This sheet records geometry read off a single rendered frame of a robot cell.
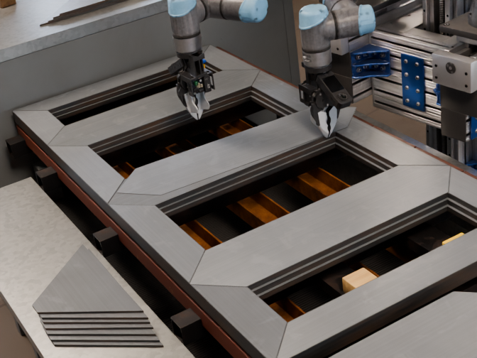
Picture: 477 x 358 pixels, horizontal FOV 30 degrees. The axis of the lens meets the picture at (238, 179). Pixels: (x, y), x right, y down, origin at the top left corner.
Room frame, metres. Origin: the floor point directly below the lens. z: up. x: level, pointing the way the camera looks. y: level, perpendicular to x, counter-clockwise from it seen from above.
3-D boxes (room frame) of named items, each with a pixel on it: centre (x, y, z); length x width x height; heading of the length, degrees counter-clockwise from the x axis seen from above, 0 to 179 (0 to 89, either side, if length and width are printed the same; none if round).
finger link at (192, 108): (2.27, 0.09, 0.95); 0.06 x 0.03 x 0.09; 28
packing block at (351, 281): (1.56, -0.23, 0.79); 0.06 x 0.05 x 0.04; 117
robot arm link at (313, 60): (2.18, -0.25, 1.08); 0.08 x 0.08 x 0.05
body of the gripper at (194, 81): (2.27, 0.08, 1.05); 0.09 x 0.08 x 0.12; 28
